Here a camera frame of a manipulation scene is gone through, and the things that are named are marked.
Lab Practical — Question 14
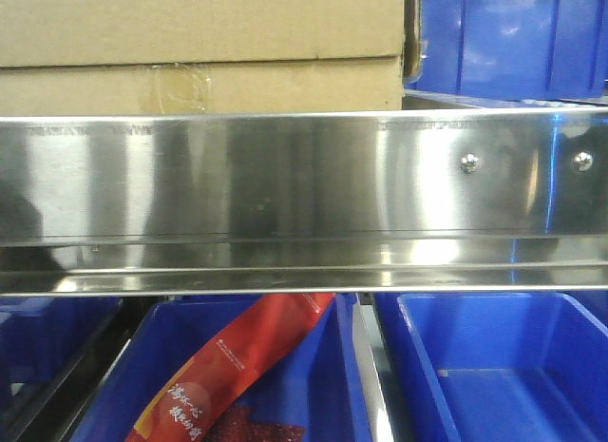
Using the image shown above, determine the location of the red snack package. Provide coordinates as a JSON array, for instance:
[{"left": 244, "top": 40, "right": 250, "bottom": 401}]
[{"left": 125, "top": 293, "right": 334, "bottom": 441}]

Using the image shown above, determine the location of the blue bin upper right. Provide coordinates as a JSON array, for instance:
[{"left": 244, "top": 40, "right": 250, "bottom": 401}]
[{"left": 407, "top": 0, "right": 607, "bottom": 100}]

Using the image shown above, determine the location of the left shelf screw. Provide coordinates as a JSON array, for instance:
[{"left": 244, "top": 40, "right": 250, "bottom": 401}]
[{"left": 460, "top": 153, "right": 480, "bottom": 175}]

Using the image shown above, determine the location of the blue bin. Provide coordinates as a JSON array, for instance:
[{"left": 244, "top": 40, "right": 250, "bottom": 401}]
[
  {"left": 1, "top": 297, "right": 121, "bottom": 410},
  {"left": 71, "top": 294, "right": 371, "bottom": 441},
  {"left": 407, "top": 0, "right": 607, "bottom": 100},
  {"left": 374, "top": 293, "right": 607, "bottom": 441}
]

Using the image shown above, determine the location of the blue bin lower right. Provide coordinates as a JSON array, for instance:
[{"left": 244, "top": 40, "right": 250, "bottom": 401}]
[{"left": 374, "top": 293, "right": 607, "bottom": 441}]

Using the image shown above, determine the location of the stainless steel shelf rail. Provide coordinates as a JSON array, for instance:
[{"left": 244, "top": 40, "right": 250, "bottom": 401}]
[{"left": 1, "top": 107, "right": 607, "bottom": 297}]

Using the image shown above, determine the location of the brown cardboard carton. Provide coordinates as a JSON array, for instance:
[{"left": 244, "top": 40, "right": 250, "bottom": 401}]
[{"left": 1, "top": 0, "right": 421, "bottom": 116}]

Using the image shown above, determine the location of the right shelf screw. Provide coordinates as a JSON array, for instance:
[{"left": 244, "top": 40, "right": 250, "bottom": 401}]
[{"left": 572, "top": 151, "right": 594, "bottom": 172}]

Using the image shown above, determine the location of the blue bin lower middle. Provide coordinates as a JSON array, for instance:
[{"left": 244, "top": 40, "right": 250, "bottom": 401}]
[{"left": 71, "top": 294, "right": 371, "bottom": 441}]

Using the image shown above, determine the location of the blue bin lower left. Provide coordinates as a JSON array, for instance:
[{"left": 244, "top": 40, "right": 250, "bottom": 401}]
[{"left": 1, "top": 297, "right": 121, "bottom": 410}]

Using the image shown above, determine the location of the shelf screw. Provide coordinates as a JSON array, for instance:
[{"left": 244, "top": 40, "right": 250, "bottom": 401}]
[
  {"left": 460, "top": 153, "right": 480, "bottom": 175},
  {"left": 572, "top": 151, "right": 594, "bottom": 172}
]

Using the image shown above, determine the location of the steel divider rail lower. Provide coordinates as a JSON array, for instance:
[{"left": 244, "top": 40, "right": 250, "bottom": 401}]
[{"left": 352, "top": 293, "right": 400, "bottom": 441}]

